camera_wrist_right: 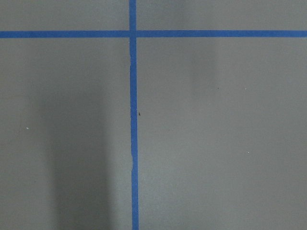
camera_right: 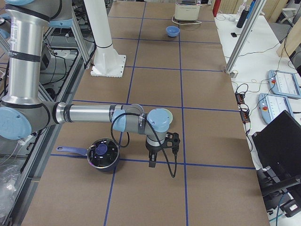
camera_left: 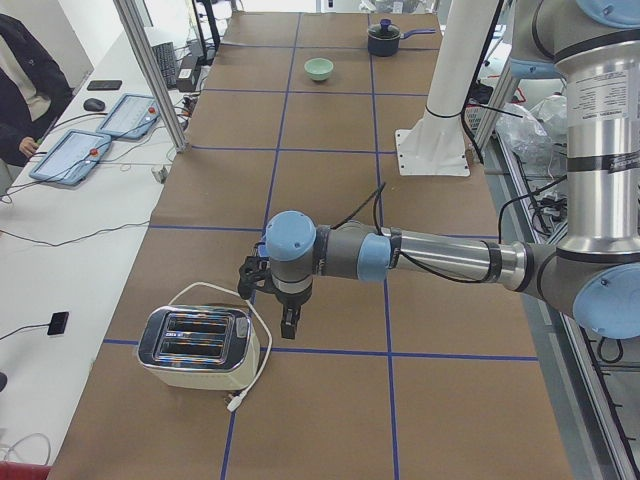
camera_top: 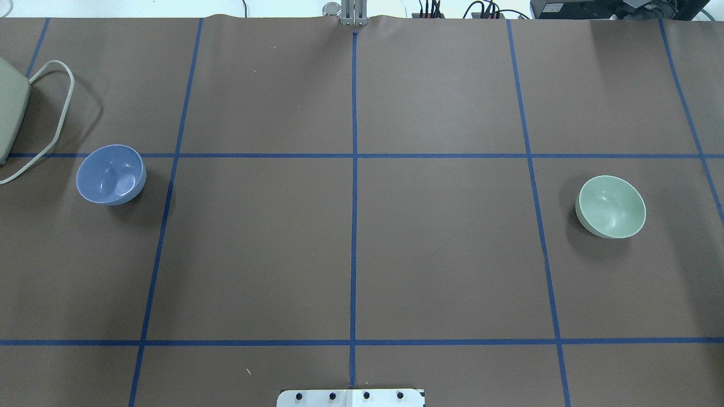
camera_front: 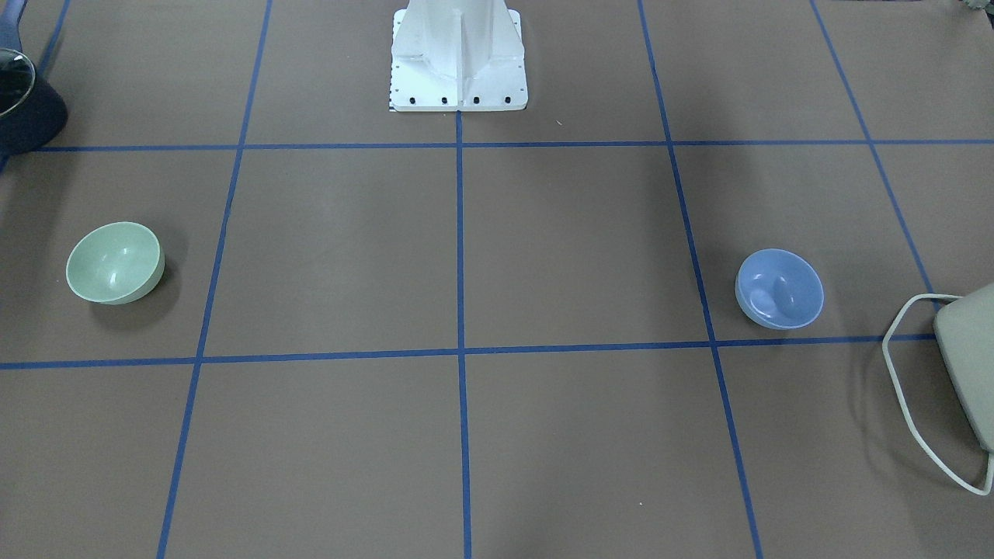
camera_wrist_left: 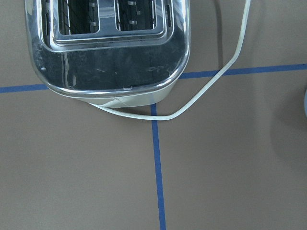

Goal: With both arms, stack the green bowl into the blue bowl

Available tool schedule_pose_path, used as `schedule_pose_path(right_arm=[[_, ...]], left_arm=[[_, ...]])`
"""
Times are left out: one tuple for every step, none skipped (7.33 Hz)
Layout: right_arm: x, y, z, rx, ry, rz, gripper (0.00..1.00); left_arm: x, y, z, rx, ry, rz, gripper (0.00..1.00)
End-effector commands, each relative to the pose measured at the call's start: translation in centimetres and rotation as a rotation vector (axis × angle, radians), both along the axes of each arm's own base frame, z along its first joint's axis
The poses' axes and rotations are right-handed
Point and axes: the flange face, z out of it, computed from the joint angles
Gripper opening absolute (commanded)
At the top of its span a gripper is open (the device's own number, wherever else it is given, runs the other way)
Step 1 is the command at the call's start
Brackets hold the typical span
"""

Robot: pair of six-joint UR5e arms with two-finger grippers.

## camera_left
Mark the dark blue saucepan with lid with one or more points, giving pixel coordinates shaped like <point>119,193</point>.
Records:
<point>383,38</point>

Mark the person in dark jacket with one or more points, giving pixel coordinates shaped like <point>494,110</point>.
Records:
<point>34,92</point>

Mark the aluminium frame post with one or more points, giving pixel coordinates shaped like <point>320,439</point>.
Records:
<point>134,28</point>

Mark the black keyboard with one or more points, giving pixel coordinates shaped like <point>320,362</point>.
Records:
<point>166,60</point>

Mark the white central pillar mount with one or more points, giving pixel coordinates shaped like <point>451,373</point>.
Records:
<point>435,145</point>

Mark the black smartphone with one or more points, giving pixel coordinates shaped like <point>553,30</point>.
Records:
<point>104,85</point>

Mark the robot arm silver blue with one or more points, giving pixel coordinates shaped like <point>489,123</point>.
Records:
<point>592,274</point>

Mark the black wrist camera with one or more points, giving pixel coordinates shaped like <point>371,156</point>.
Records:
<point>255,275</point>

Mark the cream chrome toaster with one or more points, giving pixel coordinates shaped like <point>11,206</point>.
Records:
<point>209,347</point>

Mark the small black square device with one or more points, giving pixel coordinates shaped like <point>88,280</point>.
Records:
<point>58,323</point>

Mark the black computer mouse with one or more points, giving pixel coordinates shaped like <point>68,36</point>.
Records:
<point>94,105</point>

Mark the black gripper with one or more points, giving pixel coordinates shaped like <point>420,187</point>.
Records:
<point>291,300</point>

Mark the blue teach pendant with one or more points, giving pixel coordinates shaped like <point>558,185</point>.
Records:
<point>72,158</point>
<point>131,118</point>

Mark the far blue teach pendant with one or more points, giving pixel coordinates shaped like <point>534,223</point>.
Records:
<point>131,118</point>

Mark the near blue teach pendant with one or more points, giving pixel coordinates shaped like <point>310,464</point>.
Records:
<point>72,158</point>

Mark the clear plastic bag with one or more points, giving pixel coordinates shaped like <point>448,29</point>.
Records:
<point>535,135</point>

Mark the green bowl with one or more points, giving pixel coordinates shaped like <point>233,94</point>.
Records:
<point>318,69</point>

